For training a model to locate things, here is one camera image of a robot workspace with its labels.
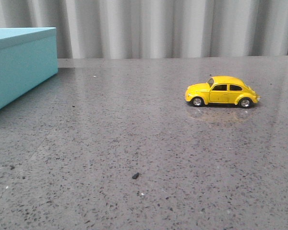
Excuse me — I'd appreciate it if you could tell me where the grey pleated curtain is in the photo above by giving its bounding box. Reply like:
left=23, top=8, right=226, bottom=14
left=0, top=0, right=288, bottom=59

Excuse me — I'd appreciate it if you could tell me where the small black debris piece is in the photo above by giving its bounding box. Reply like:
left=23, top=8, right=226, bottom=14
left=132, top=172, right=140, bottom=179

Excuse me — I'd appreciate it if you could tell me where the turquoise blue storage box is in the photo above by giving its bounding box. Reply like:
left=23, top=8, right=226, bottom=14
left=0, top=27, right=58, bottom=109

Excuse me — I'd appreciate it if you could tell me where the yellow toy beetle car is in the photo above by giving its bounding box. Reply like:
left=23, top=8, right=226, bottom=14
left=185, top=76, right=260, bottom=108

